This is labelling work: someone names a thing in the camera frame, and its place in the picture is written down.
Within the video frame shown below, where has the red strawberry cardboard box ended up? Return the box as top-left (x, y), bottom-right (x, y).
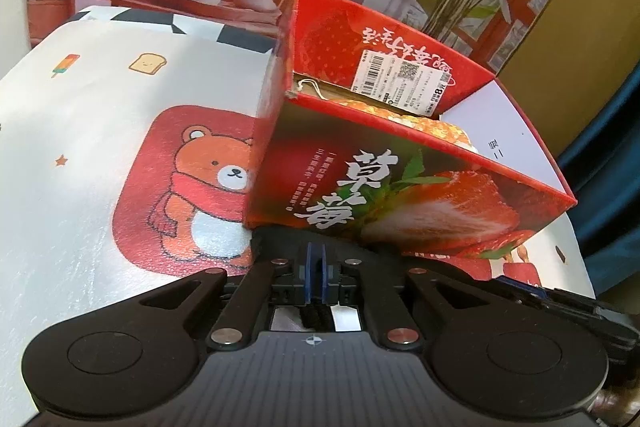
top-left (244, 0), bottom-right (576, 254)

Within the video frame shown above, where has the orange floral soft pouch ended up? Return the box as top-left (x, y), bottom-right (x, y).
top-left (333, 100), bottom-right (477, 153)

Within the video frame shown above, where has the white cartoon bear table mat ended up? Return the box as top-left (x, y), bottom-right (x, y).
top-left (0, 5), bottom-right (597, 427)

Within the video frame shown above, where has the geometric patterned cloth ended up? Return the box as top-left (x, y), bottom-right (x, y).
top-left (65, 5), bottom-right (277, 53)

